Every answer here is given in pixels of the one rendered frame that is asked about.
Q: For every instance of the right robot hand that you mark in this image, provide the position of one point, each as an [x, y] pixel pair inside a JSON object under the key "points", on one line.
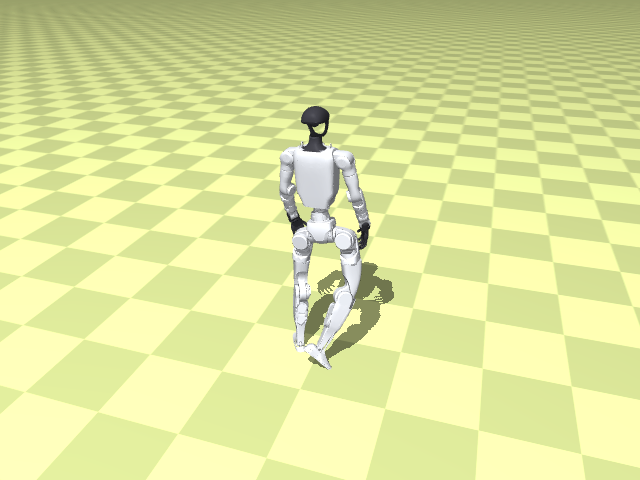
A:
{"points": [[364, 235]]}

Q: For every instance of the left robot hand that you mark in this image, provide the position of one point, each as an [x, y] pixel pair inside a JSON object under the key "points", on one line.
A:
{"points": [[296, 223]]}

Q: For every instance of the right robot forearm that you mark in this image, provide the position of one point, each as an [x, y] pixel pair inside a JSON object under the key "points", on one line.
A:
{"points": [[361, 210]]}

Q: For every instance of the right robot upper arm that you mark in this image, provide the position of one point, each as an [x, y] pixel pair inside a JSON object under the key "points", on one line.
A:
{"points": [[345, 161]]}

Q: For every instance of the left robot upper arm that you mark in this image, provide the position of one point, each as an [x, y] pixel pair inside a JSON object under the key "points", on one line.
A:
{"points": [[286, 172]]}

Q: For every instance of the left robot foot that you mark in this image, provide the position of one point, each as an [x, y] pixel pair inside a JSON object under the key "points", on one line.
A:
{"points": [[300, 348]]}

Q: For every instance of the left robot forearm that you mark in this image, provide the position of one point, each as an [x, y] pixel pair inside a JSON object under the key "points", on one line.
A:
{"points": [[289, 205]]}

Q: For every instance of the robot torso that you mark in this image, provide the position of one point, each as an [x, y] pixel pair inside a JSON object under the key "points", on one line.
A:
{"points": [[317, 183]]}

